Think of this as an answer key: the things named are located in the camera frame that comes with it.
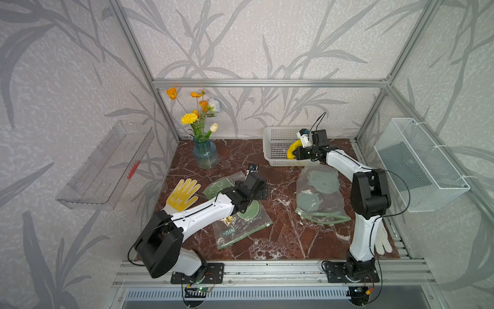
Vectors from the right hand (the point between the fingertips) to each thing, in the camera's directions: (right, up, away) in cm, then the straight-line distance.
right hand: (293, 151), depth 100 cm
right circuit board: (+20, -55, -27) cm, 65 cm away
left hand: (-19, -17, -14) cm, 29 cm away
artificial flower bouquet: (-47, +15, -13) cm, 51 cm away
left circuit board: (-39, -52, -29) cm, 71 cm away
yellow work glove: (-57, -23, -4) cm, 61 cm away
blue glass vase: (-46, -1, -1) cm, 46 cm away
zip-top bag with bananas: (-27, -33, -15) cm, 45 cm away
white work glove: (+35, -39, -17) cm, 55 cm away
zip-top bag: (+12, -22, -3) cm, 26 cm away
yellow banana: (-1, +2, -1) cm, 3 cm away
